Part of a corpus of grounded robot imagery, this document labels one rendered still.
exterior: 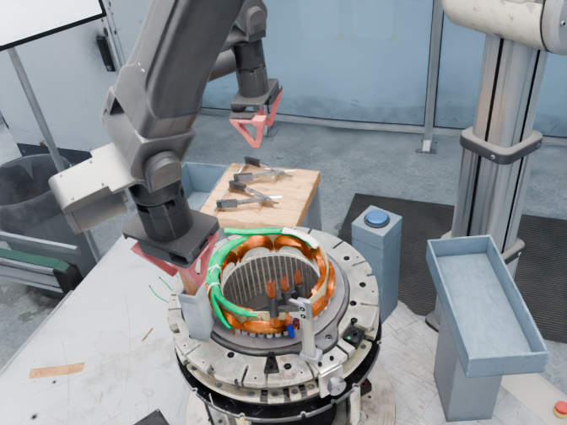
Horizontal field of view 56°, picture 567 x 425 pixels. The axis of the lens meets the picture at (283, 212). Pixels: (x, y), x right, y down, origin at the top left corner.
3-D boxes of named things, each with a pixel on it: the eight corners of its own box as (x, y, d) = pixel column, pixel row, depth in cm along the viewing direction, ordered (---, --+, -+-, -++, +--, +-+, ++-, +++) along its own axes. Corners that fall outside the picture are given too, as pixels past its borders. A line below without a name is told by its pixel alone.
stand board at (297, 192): (198, 225, 105) (196, 215, 104) (233, 171, 119) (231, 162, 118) (295, 238, 100) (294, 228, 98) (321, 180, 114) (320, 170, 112)
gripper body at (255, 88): (230, 112, 99) (223, 75, 94) (249, 86, 106) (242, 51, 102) (263, 113, 97) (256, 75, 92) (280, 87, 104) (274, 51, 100)
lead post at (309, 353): (317, 366, 70) (311, 305, 63) (299, 359, 72) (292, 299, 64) (322, 355, 72) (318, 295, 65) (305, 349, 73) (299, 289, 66)
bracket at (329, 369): (314, 388, 73) (311, 364, 70) (336, 376, 75) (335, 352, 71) (321, 398, 72) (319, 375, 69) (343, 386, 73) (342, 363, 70)
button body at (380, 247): (380, 326, 114) (382, 236, 99) (353, 312, 118) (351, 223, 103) (397, 305, 118) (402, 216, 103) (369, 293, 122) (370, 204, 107)
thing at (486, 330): (514, 459, 90) (550, 352, 72) (449, 464, 90) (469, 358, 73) (470, 340, 109) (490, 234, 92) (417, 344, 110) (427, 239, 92)
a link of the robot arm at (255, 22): (266, 6, 87) (239, -12, 92) (203, 28, 83) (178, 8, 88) (270, 71, 95) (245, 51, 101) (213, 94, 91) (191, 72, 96)
